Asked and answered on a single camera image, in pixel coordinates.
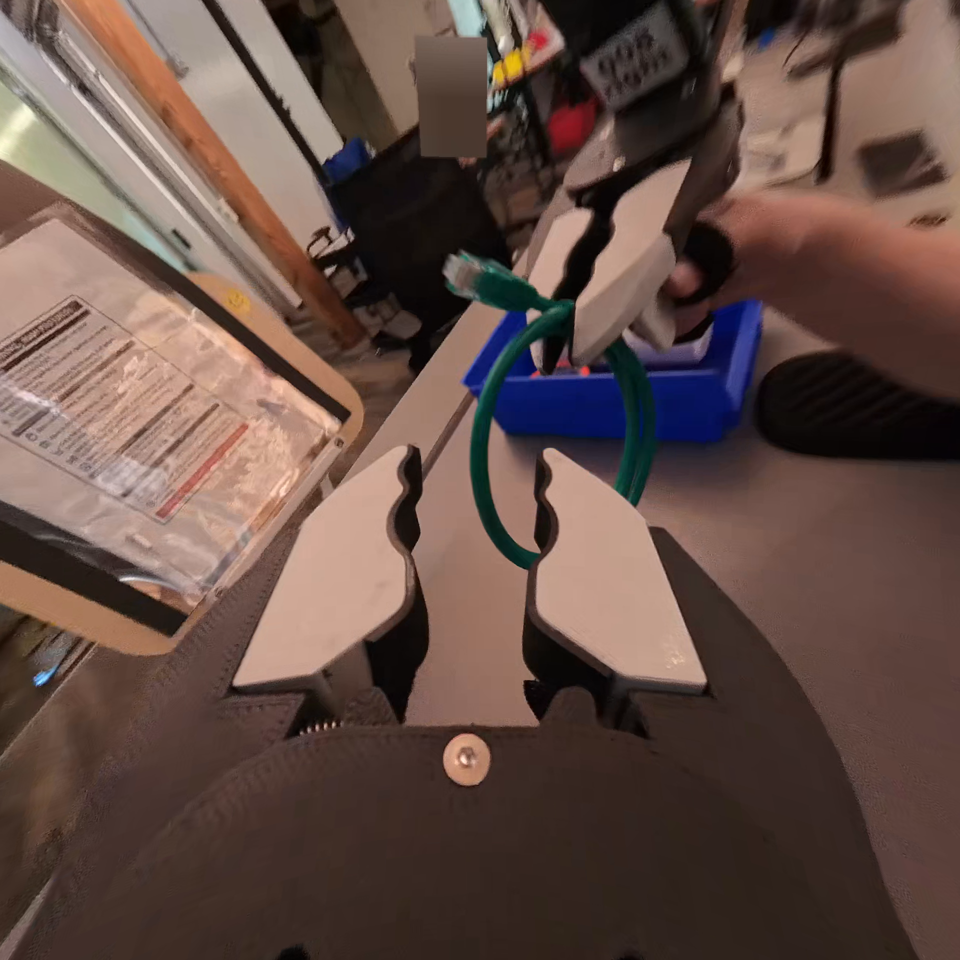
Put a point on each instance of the person's right forearm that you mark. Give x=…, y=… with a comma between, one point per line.
x=900, y=315

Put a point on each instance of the white bottle black cap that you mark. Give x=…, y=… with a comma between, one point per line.
x=697, y=356

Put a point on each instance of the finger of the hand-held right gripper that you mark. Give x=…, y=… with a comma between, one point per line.
x=551, y=255
x=630, y=262

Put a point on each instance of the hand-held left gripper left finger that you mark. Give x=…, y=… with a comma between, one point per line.
x=337, y=585

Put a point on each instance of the person's right hand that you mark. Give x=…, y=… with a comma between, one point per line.
x=772, y=247

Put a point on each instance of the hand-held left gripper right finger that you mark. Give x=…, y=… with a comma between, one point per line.
x=607, y=592

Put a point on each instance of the framed instruction sign board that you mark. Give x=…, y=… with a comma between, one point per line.
x=112, y=420

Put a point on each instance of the black mesh office chair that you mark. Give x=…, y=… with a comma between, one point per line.
x=420, y=217

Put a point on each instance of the wooden post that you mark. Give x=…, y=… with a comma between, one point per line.
x=225, y=172

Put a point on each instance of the red bin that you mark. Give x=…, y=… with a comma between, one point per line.
x=574, y=127

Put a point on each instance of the yellow smiley sticker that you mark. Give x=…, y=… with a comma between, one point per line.
x=238, y=301

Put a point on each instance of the blue plastic bin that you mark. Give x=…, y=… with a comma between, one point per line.
x=585, y=412

